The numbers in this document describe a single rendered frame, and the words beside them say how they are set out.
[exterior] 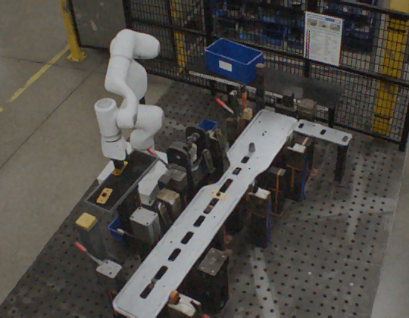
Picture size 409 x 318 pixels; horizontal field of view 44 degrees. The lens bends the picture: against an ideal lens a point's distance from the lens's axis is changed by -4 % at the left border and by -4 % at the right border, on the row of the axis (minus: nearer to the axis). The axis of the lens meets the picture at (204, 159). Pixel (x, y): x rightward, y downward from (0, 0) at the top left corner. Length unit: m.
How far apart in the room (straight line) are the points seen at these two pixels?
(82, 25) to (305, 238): 3.43
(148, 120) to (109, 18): 2.60
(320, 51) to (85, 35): 2.96
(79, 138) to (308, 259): 2.52
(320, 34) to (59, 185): 2.26
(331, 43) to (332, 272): 1.21
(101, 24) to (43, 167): 1.59
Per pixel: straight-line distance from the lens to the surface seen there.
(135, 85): 2.49
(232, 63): 3.01
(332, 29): 2.87
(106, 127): 2.09
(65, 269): 2.65
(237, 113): 2.68
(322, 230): 2.67
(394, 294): 3.37
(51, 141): 4.55
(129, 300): 2.11
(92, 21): 5.22
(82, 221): 2.19
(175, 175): 2.41
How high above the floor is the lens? 2.74
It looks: 42 degrees down
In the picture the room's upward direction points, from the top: 5 degrees counter-clockwise
